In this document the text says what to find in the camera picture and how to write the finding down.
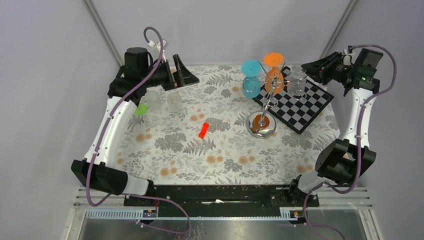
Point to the blue wine glass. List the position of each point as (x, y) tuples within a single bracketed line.
[(251, 84)]

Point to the floral tablecloth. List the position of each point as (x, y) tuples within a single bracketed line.
[(164, 146)]

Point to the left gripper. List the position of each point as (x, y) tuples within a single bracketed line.
[(182, 76)]

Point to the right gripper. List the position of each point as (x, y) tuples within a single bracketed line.
[(318, 70)]

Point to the small red block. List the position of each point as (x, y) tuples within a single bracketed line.
[(204, 130)]

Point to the green wine glass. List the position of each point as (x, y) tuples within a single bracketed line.
[(141, 110)]

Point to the orange wine glass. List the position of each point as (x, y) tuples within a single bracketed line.
[(274, 60)]

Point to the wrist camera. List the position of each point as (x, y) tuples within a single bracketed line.
[(348, 56), (155, 48)]

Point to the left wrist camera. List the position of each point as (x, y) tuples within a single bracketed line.
[(155, 48)]

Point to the clear wine glass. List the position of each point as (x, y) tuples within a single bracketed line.
[(296, 82), (153, 100), (174, 102)]

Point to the black white checkerboard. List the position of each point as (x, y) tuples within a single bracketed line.
[(297, 114)]

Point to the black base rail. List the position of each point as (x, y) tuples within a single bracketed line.
[(219, 200)]

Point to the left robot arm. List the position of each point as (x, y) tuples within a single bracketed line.
[(98, 169)]

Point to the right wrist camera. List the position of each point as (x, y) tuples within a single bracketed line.
[(348, 56)]

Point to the chrome wine glass rack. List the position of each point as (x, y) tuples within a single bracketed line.
[(262, 124)]

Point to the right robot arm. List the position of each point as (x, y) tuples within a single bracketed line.
[(345, 159)]

